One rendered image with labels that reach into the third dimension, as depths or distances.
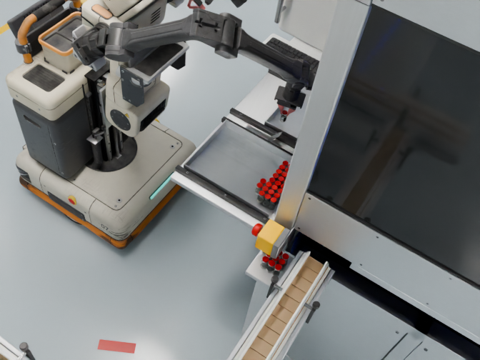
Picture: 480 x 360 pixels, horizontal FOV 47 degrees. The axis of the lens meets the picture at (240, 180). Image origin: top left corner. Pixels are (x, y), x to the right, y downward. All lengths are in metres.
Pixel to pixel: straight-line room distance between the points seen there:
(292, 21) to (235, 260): 1.16
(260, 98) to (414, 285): 0.96
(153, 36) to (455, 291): 1.07
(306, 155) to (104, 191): 1.39
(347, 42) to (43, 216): 2.08
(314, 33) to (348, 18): 1.40
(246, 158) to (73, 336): 1.16
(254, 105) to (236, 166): 0.31
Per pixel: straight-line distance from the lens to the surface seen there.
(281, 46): 2.50
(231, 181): 1.89
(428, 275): 1.54
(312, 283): 1.68
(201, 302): 2.62
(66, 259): 2.76
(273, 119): 2.09
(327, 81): 1.22
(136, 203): 2.56
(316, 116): 1.30
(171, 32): 1.58
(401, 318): 1.77
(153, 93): 2.25
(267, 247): 1.63
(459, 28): 1.05
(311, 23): 2.50
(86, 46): 1.84
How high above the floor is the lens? 2.40
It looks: 53 degrees down
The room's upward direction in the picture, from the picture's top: 10 degrees clockwise
